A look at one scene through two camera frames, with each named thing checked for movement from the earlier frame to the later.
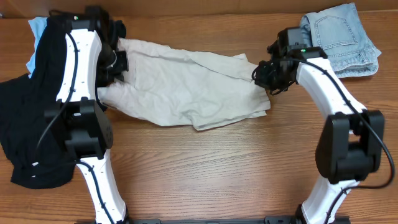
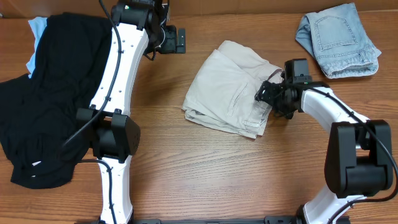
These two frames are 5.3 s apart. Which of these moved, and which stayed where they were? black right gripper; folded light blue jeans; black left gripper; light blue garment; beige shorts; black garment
Moved: black left gripper; beige shorts; black right gripper
Stayed: light blue garment; folded light blue jeans; black garment
